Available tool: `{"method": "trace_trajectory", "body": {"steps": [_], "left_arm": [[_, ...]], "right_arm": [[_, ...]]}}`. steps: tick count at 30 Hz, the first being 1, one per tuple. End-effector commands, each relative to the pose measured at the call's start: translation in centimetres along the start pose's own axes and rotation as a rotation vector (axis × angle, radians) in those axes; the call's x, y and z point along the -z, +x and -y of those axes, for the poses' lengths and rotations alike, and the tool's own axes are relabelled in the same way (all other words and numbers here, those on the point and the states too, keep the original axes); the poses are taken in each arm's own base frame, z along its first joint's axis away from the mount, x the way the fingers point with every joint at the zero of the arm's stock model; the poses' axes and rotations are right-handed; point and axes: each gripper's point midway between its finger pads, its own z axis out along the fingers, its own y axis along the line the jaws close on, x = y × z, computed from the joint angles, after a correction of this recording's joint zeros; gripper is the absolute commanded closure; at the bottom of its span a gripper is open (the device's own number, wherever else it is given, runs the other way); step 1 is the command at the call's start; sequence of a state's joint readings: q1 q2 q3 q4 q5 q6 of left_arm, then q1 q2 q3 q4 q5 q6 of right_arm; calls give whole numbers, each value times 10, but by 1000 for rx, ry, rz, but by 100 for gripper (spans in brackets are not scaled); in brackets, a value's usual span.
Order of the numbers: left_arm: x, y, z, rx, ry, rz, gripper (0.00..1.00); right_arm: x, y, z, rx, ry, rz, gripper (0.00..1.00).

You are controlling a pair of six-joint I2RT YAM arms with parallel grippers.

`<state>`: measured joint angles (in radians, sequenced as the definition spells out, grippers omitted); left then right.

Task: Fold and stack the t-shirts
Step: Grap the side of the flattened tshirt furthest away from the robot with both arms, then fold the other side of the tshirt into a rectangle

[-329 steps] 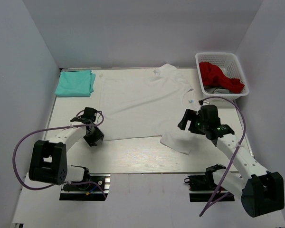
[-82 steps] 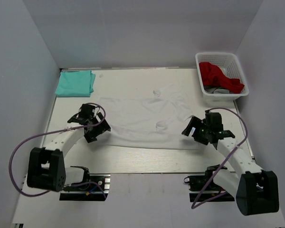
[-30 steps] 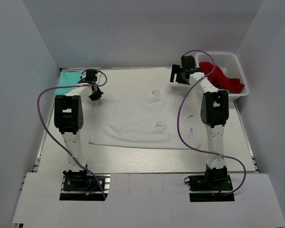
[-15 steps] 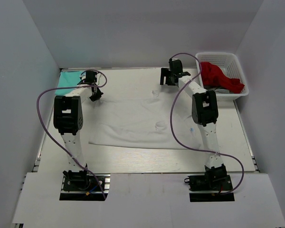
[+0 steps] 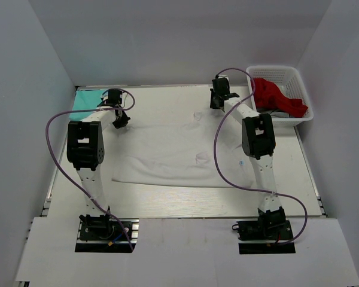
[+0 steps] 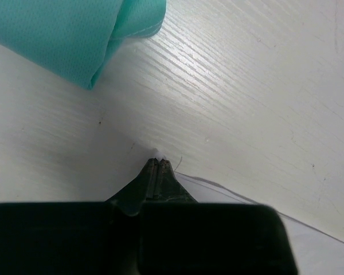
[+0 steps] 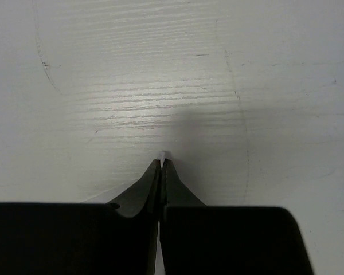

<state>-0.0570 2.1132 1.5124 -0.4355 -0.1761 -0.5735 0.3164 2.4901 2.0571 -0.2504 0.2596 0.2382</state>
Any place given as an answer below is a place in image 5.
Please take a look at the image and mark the white t-shirt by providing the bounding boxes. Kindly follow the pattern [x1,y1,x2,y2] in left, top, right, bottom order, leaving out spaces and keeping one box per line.
[112,109,255,188]

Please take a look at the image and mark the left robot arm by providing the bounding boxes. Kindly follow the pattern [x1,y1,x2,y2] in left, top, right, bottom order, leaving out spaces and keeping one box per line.
[67,88,130,216]

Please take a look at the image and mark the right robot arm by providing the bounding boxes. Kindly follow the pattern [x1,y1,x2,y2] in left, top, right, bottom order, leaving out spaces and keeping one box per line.
[210,76,285,239]

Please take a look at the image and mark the folded teal t-shirt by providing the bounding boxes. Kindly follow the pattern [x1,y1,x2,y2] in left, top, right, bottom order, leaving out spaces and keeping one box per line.
[69,90,105,121]

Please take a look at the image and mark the red t-shirt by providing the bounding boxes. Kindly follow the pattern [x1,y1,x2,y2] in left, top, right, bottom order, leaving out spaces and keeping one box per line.
[251,78,308,118]

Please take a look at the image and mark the grey t-shirt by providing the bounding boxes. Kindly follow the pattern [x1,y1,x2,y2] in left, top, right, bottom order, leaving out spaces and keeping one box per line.
[258,108,290,118]

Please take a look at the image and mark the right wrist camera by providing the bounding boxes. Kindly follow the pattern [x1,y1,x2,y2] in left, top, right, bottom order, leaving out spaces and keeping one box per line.
[225,93,239,100]

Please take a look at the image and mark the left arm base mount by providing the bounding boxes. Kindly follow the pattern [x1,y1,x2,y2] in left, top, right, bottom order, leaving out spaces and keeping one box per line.
[75,215,139,254]

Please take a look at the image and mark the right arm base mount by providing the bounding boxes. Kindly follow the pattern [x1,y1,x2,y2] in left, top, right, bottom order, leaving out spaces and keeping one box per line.
[232,218,296,255]

